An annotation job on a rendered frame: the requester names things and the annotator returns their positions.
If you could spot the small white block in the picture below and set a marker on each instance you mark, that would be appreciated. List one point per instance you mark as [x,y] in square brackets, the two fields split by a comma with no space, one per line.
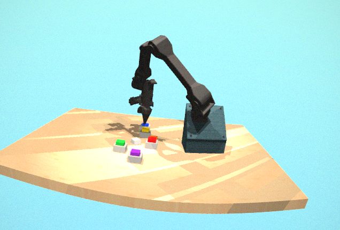
[135,141]

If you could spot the red button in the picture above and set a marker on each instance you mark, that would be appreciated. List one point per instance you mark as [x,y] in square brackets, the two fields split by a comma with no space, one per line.
[151,143]

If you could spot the green button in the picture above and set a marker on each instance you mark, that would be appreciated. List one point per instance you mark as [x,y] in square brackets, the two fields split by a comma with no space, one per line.
[120,146]

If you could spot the blue button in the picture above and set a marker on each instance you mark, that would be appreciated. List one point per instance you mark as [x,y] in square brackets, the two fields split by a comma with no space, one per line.
[144,125]

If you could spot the yellow button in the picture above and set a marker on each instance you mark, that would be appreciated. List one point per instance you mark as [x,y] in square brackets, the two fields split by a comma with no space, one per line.
[145,132]

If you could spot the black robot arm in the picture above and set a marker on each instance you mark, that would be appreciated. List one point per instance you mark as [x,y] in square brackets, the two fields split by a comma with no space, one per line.
[198,95]

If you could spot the purple button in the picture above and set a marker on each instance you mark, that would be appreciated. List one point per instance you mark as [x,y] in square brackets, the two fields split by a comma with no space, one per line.
[135,156]

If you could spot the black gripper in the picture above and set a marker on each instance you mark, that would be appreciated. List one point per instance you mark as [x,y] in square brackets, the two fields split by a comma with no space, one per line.
[145,109]

